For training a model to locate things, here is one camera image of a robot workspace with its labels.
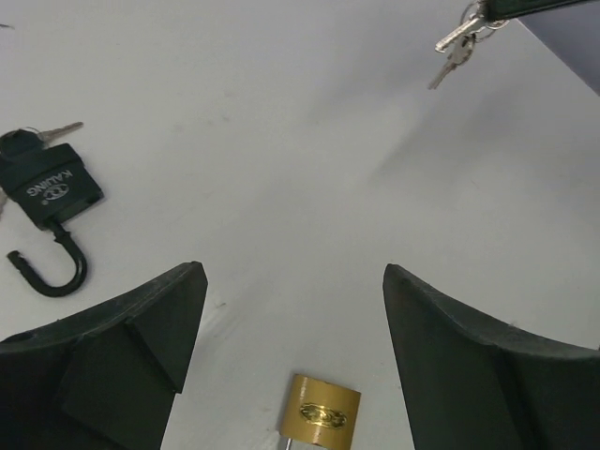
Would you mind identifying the black padlock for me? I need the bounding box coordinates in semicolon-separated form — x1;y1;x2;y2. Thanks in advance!
1;143;103;298

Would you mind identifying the small silver key pair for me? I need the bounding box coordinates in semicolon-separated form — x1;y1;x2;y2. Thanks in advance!
427;1;509;90

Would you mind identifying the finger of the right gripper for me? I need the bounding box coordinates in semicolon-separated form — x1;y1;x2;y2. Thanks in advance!
483;0;586;22

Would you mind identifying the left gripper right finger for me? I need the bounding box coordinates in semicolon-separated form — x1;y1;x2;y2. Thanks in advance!
382;264;599;449

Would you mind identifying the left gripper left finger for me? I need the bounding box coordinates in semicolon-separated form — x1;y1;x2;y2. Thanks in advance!
1;262;207;449

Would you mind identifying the brass padlock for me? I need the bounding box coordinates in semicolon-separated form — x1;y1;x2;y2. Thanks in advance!
278;373;362;450

